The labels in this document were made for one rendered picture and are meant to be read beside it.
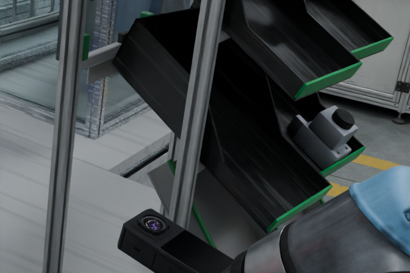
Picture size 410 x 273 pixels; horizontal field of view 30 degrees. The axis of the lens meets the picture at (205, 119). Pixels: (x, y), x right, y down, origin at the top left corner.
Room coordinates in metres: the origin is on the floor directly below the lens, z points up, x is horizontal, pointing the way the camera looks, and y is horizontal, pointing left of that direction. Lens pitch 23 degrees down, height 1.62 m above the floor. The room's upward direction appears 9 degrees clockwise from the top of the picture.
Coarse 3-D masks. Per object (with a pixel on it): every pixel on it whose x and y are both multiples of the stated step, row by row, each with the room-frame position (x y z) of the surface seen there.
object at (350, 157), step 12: (276, 84) 1.05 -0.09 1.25; (276, 96) 1.02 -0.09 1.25; (288, 96) 1.03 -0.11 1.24; (312, 96) 1.03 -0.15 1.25; (276, 108) 0.99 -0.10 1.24; (288, 108) 1.01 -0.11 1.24; (300, 108) 1.02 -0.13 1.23; (312, 108) 1.03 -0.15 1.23; (324, 108) 1.02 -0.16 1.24; (288, 120) 0.98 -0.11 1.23; (288, 132) 0.95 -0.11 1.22; (348, 144) 0.99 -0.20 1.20; (360, 144) 0.98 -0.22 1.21; (348, 156) 0.94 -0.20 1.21; (336, 168) 0.92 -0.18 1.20
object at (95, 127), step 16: (112, 0) 1.61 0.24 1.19; (96, 16) 1.60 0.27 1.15; (112, 16) 1.61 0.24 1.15; (96, 32) 1.60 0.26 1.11; (112, 32) 1.62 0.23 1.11; (96, 48) 1.60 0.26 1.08; (0, 96) 1.70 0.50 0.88; (96, 96) 1.60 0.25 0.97; (32, 112) 1.67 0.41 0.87; (48, 112) 1.65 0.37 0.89; (96, 112) 1.59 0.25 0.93; (128, 112) 1.72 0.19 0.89; (144, 112) 1.80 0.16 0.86; (80, 128) 1.62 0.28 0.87; (96, 128) 1.60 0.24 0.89; (112, 128) 1.66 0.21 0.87
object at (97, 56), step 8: (224, 32) 0.80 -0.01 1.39; (224, 40) 0.81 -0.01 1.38; (104, 48) 0.91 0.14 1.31; (112, 48) 0.92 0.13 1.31; (88, 56) 0.87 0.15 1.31; (96, 56) 0.89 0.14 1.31; (104, 56) 0.90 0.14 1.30; (112, 56) 0.92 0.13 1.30; (88, 64) 0.87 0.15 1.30; (96, 64) 0.89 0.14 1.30; (200, 168) 0.80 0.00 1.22
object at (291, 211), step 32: (128, 32) 0.87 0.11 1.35; (160, 32) 0.92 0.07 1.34; (192, 32) 0.97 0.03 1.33; (128, 64) 0.86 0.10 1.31; (160, 64) 0.84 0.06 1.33; (224, 64) 0.94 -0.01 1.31; (256, 64) 0.91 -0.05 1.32; (160, 96) 0.83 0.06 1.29; (224, 96) 0.93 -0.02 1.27; (256, 96) 0.91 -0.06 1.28; (224, 128) 0.87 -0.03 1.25; (256, 128) 0.90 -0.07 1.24; (224, 160) 0.78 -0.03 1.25; (256, 160) 0.85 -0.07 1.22; (288, 160) 0.87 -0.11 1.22; (256, 192) 0.79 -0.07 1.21; (288, 192) 0.82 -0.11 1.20; (320, 192) 0.82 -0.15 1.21
